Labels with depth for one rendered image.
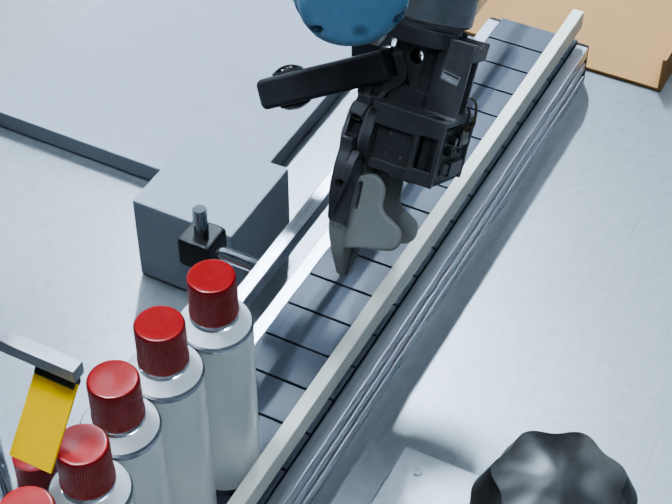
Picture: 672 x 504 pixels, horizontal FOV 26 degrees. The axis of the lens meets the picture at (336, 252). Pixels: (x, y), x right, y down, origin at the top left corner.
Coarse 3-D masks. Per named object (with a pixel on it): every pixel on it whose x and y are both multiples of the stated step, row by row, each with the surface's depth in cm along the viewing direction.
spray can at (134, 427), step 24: (120, 360) 90; (96, 384) 88; (120, 384) 88; (96, 408) 89; (120, 408) 88; (144, 408) 91; (120, 432) 90; (144, 432) 91; (120, 456) 90; (144, 456) 91; (144, 480) 92; (168, 480) 96
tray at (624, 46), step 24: (504, 0) 161; (528, 0) 161; (552, 0) 161; (576, 0) 161; (600, 0) 161; (624, 0) 161; (648, 0) 161; (480, 24) 158; (528, 24) 158; (552, 24) 158; (600, 24) 158; (624, 24) 158; (648, 24) 158; (600, 48) 155; (624, 48) 155; (648, 48) 155; (600, 72) 152; (624, 72) 152; (648, 72) 152
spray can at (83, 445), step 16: (80, 432) 86; (96, 432) 86; (64, 448) 85; (80, 448) 85; (96, 448) 85; (64, 464) 84; (80, 464) 84; (96, 464) 84; (112, 464) 86; (64, 480) 85; (80, 480) 85; (96, 480) 85; (112, 480) 87; (128, 480) 88; (64, 496) 87; (80, 496) 86; (96, 496) 86; (112, 496) 87; (128, 496) 88
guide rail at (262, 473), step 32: (576, 32) 145; (544, 64) 139; (512, 96) 136; (512, 128) 135; (480, 160) 129; (448, 192) 126; (416, 256) 121; (384, 288) 118; (352, 352) 114; (320, 384) 111; (288, 416) 108; (288, 448) 107; (256, 480) 104
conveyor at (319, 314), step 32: (512, 32) 149; (544, 32) 149; (480, 64) 145; (512, 64) 145; (480, 96) 141; (480, 128) 138; (416, 192) 131; (448, 224) 128; (384, 256) 126; (320, 288) 123; (352, 288) 123; (288, 320) 120; (320, 320) 120; (352, 320) 120; (384, 320) 120; (256, 352) 118; (288, 352) 118; (320, 352) 118; (288, 384) 115; (320, 416) 113
